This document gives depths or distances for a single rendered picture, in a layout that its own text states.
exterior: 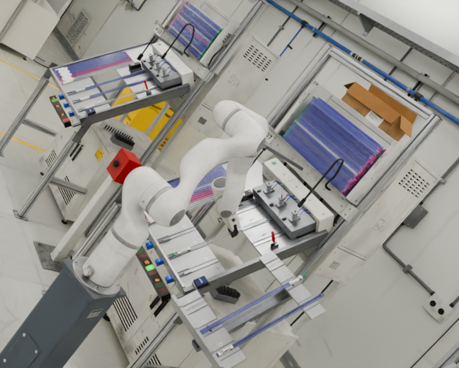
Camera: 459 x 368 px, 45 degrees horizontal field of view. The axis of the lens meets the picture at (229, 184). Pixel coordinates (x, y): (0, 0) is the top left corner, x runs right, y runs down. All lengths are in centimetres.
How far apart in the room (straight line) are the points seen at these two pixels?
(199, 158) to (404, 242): 239
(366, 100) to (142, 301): 158
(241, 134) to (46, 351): 99
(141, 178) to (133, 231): 17
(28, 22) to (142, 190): 491
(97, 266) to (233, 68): 203
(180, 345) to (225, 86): 174
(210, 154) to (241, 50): 180
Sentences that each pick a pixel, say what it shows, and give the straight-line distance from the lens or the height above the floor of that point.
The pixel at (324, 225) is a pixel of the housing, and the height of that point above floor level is 123.
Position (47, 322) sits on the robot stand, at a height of 50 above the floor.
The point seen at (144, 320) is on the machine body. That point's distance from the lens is 290.
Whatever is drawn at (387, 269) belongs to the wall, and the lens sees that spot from 399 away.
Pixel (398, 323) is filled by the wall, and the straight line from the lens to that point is 390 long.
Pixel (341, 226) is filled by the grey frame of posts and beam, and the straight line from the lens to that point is 251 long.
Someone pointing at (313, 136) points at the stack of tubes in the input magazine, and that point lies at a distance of 268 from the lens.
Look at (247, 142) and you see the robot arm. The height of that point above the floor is 138.
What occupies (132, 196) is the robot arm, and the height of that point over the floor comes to 102.
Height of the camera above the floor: 162
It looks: 12 degrees down
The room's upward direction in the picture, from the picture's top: 39 degrees clockwise
